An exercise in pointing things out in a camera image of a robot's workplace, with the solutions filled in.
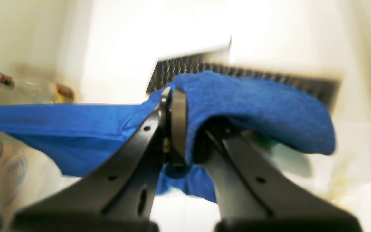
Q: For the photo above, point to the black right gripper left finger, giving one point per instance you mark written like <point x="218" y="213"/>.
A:
<point x="118" y="196"/>

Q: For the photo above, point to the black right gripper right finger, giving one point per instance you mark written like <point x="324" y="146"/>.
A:
<point x="252" y="195"/>

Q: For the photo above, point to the blue t-shirt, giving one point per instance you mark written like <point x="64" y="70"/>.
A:
<point x="79" y="138"/>

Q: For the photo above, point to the black keyboard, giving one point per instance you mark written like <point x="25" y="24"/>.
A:
<point x="166" y="70"/>

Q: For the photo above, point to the clear glass jar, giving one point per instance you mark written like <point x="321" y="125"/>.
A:
<point x="38" y="90"/>

